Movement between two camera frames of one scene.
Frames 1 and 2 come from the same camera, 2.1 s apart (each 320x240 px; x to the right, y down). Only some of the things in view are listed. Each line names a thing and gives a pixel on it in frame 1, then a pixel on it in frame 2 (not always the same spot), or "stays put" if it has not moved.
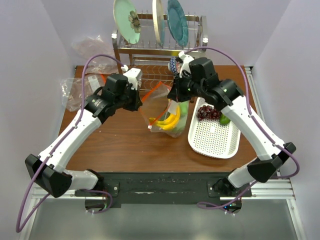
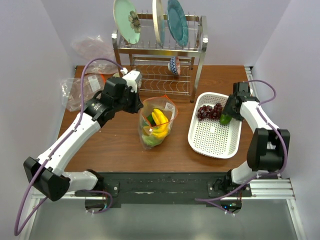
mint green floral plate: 127,20 stays put
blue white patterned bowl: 173,66 stays put
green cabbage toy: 178,129 to 151,141
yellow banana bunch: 169,123 to 161,128
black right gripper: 175,93 to 227,109
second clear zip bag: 71,89 stays put
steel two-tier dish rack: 151,61 stays put
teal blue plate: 177,23 stays put
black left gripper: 137,102 stays put
